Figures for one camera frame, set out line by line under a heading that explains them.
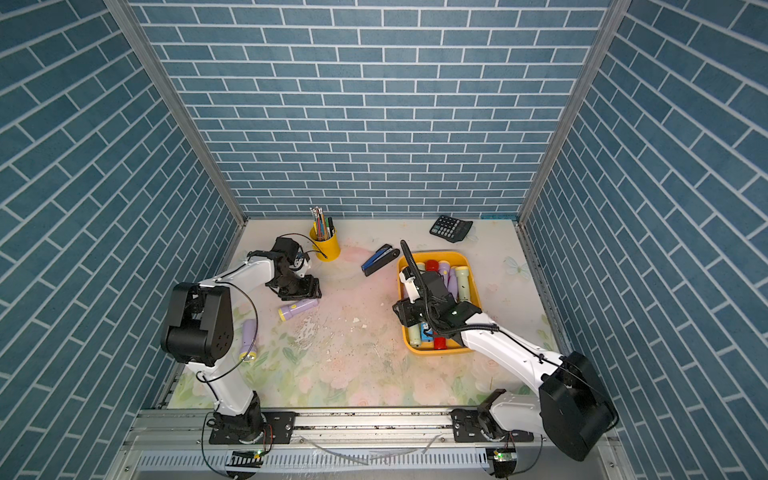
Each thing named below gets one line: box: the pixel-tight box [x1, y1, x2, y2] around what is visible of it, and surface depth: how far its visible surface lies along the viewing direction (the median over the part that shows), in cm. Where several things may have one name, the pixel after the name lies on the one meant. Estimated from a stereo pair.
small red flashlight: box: [434, 336, 448, 350], surface depth 88 cm
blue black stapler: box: [361, 244, 401, 277], surface depth 108 cm
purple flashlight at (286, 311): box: [278, 298, 320, 322], surface depth 94 cm
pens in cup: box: [309, 206, 335, 241], surface depth 104 cm
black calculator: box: [429, 215, 473, 243], surface depth 118 cm
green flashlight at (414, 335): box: [408, 324, 421, 348], surface depth 88 cm
